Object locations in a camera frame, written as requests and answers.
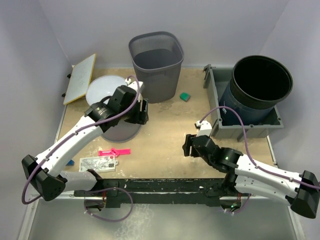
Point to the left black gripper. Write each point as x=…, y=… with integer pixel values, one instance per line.
x=141, y=117

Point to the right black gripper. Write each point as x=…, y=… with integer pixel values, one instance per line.
x=187, y=145

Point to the light grey round bin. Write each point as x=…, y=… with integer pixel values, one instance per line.
x=105, y=86

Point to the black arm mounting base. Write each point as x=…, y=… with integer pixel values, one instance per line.
x=203, y=191

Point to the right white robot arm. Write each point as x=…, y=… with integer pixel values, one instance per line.
x=299, y=191

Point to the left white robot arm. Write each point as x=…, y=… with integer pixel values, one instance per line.
x=45, y=172

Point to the pink plastic clip tool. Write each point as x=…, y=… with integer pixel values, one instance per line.
x=114, y=152

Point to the small green block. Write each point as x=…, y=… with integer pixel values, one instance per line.
x=184, y=96

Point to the dark grey mesh basket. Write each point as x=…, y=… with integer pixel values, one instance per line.
x=157, y=59

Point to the white printed card package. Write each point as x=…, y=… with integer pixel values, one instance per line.
x=100, y=164

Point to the grey rectangular plastic crate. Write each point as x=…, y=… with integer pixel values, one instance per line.
x=215, y=82

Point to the small whiteboard yellow edge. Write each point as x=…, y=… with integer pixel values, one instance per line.
x=80, y=79

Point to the small blue eraser block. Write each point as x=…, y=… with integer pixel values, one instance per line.
x=70, y=163

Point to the large black round bucket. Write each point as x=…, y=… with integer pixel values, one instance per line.
x=256, y=85

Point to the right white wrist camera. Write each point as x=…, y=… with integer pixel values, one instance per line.
x=204, y=128

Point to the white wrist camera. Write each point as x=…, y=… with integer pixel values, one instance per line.
x=204, y=128
x=135, y=85

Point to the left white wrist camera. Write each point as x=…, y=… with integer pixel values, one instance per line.
x=135, y=85

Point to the aluminium table frame rail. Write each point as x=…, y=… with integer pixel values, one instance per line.
x=43, y=218

